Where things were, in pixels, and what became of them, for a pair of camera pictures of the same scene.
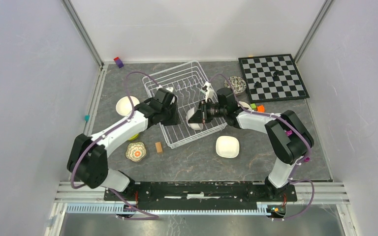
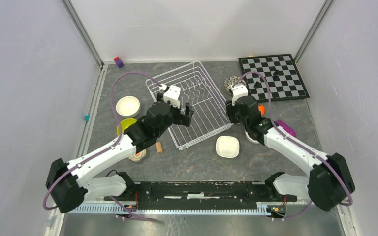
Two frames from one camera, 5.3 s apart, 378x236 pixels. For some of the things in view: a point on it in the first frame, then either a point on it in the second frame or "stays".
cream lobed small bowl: x=136 y=151 stays
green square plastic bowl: x=227 y=146 stays
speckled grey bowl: x=238 y=84 stays
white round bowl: x=195 y=126 to x=253 y=140
